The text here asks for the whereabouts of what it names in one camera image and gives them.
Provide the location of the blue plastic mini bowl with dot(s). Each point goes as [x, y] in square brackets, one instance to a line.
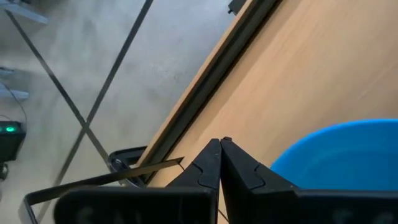
[342, 155]

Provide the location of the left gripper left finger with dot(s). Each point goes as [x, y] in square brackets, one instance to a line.
[186, 205]

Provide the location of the wooden shelf black metal frames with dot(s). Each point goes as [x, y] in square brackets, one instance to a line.
[77, 185]

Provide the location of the grey metal furniture foot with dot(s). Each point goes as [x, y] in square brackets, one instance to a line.
[14, 94]
[28, 14]

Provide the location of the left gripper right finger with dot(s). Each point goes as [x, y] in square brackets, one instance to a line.
[280, 208]

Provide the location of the black flat bracket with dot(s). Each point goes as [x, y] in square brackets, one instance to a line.
[237, 4]

